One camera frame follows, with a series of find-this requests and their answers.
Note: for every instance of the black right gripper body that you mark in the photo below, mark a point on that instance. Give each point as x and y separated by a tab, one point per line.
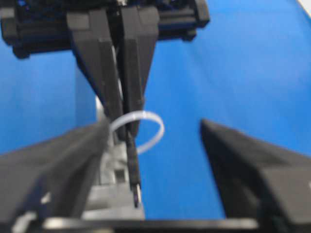
39	26

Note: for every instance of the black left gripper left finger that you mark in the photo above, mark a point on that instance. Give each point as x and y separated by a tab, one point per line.
52	178

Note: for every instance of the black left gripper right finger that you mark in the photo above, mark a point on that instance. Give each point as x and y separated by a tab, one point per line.
259	180

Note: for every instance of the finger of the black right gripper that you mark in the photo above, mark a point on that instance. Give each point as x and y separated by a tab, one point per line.
93	48
140	34

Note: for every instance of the silver aluminium extrusion frame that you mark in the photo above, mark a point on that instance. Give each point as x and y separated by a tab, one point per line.
116	192

